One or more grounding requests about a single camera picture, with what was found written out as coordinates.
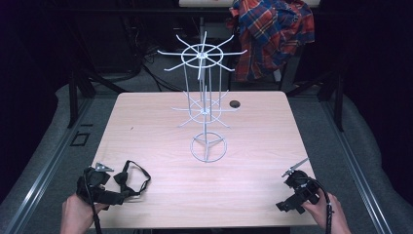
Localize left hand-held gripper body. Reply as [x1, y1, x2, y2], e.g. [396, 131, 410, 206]
[75, 162, 115, 205]

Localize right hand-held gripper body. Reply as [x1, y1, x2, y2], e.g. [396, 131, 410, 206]
[281, 157, 321, 206]

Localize black bow tie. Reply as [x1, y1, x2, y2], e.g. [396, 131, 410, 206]
[112, 159, 152, 198]

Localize person's right hand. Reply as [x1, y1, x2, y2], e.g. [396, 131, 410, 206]
[301, 189, 353, 234]

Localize person's left hand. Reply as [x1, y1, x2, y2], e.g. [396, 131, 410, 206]
[59, 192, 110, 234]

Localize black metal stand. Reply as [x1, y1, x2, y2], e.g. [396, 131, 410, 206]
[66, 69, 126, 130]
[285, 69, 346, 133]

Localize red blue plaid shirt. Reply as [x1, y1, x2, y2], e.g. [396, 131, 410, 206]
[226, 0, 316, 83]

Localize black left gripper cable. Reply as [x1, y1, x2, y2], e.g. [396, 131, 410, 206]
[83, 172, 104, 234]

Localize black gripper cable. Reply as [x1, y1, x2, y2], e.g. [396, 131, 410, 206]
[298, 175, 335, 234]
[83, 172, 104, 234]

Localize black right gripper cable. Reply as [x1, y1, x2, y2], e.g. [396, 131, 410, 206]
[298, 175, 335, 234]

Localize aluminium floor rail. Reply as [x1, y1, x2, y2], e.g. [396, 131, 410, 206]
[2, 97, 95, 234]
[319, 98, 394, 234]

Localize white wire display rack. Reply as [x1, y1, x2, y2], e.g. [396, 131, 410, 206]
[157, 30, 248, 164]

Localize black floor cables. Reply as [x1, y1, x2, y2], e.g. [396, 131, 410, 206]
[120, 16, 186, 94]

